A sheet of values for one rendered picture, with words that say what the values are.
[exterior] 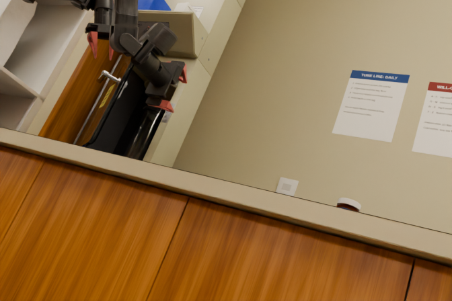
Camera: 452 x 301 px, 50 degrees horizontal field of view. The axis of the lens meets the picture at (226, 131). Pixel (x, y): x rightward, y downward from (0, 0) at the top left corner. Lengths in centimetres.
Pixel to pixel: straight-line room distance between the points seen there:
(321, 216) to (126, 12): 68
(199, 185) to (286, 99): 99
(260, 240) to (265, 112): 104
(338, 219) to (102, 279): 50
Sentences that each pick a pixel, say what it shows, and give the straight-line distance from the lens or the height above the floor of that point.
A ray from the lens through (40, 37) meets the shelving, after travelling 301.
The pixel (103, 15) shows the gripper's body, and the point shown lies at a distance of 157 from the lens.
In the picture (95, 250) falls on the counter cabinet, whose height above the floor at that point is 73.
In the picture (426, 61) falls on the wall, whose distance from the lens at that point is 190.
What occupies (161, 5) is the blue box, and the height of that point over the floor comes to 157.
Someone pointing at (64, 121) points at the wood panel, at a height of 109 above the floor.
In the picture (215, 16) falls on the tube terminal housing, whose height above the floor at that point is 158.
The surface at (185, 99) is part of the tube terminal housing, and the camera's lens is 157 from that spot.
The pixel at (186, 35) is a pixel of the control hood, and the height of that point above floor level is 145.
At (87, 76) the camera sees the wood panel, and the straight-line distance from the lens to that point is 176.
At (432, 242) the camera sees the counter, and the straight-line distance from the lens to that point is 84.
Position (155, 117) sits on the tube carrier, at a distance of 165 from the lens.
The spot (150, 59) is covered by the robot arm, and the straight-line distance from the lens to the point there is 124.
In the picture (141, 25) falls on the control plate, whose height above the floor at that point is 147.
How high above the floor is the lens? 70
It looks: 20 degrees up
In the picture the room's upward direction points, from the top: 22 degrees clockwise
